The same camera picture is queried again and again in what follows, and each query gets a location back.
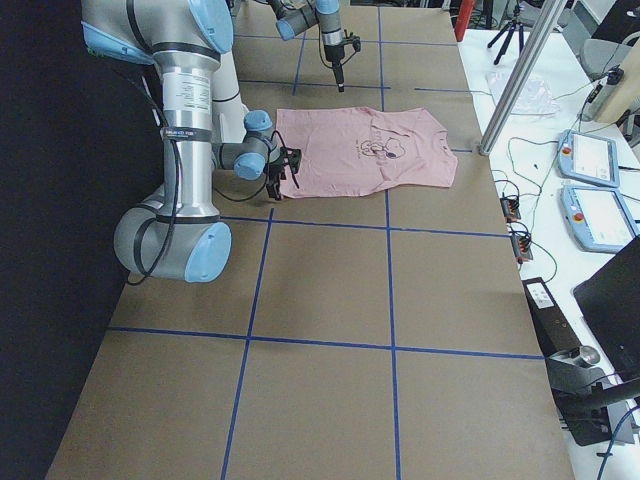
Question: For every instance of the teach pendant tablet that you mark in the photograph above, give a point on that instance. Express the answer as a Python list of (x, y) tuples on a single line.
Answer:
[(588, 158), (598, 218)]

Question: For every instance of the red cylinder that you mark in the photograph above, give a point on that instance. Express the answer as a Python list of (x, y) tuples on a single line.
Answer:
[(465, 11)]

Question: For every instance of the near teach pendant tablet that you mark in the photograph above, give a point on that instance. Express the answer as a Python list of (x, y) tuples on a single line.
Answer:
[(598, 218)]

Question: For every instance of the pink Snoopy t-shirt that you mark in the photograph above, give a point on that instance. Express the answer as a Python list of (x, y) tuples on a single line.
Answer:
[(359, 151)]

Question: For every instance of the clear plastic bag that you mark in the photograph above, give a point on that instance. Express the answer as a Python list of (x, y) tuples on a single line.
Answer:
[(535, 98)]

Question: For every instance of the orange terminal block near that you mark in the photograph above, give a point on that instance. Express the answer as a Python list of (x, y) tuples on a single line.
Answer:
[(521, 241)]

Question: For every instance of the black box white label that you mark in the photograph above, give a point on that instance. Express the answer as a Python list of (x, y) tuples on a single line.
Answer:
[(554, 332)]

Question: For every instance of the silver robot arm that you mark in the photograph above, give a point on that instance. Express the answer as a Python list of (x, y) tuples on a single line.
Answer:
[(294, 20), (176, 232)]

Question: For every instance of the black monitor corner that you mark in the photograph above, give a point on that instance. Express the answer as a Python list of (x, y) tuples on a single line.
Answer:
[(609, 303)]

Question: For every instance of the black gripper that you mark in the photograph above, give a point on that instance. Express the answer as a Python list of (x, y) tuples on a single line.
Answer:
[(274, 175), (333, 56)]

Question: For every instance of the aluminium frame post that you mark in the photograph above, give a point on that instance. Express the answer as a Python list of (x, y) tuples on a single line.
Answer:
[(533, 47)]

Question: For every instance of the black clamp metal knob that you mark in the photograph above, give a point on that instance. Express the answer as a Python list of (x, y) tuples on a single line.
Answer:
[(592, 406)]

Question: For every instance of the orange terminal block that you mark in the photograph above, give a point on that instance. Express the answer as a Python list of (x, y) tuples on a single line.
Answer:
[(521, 241), (510, 206)]

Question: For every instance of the far teach pendant tablet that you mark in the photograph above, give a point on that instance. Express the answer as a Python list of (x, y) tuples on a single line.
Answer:
[(588, 158)]

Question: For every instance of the black camera tripod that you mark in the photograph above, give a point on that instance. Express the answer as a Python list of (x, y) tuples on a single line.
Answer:
[(514, 27)]

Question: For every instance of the orange terminal block far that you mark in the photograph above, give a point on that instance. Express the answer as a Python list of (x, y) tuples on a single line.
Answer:
[(510, 206)]

